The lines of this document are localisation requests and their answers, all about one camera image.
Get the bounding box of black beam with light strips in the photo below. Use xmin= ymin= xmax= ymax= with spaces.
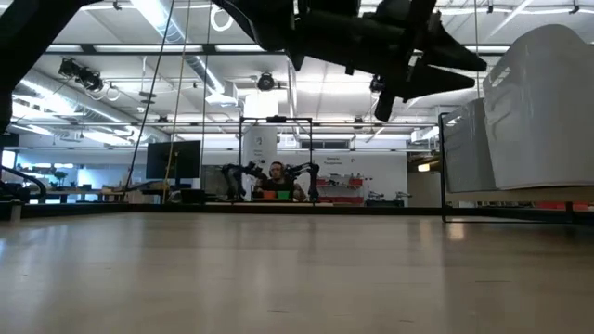
xmin=44 ymin=42 xmax=511 ymax=58

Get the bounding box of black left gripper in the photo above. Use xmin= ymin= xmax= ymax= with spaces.
xmin=291 ymin=0 xmax=488 ymax=123

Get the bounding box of black table edge frame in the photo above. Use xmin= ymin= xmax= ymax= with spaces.
xmin=0 ymin=199 xmax=445 ymax=220

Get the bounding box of white column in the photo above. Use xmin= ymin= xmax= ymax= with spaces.
xmin=240 ymin=124 xmax=279 ymax=194

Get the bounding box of large silver ventilation duct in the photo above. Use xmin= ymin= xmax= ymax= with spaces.
xmin=0 ymin=54 xmax=171 ymax=144

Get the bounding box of white cable loop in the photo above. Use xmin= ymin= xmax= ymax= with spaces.
xmin=209 ymin=4 xmax=235 ymax=33

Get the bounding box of thin hanging cable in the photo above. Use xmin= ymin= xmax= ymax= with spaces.
xmin=472 ymin=0 xmax=481 ymax=106

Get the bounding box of red plastic bin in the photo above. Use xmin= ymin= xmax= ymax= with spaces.
xmin=318 ymin=196 xmax=364 ymax=205

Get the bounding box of black monitor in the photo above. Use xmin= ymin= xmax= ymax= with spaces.
xmin=145 ymin=139 xmax=202 ymax=181

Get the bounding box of black hanging cable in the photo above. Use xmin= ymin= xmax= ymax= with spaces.
xmin=123 ymin=0 xmax=177 ymax=199

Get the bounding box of person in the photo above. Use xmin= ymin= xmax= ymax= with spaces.
xmin=252 ymin=161 xmax=308 ymax=203

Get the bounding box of black station frame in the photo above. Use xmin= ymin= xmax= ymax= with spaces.
xmin=238 ymin=115 xmax=314 ymax=205

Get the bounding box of yellow hanging rope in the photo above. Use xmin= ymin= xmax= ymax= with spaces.
xmin=161 ymin=0 xmax=192 ymax=204

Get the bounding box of black frame wooden shelf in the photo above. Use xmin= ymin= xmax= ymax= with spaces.
xmin=437 ymin=110 xmax=594 ymax=227

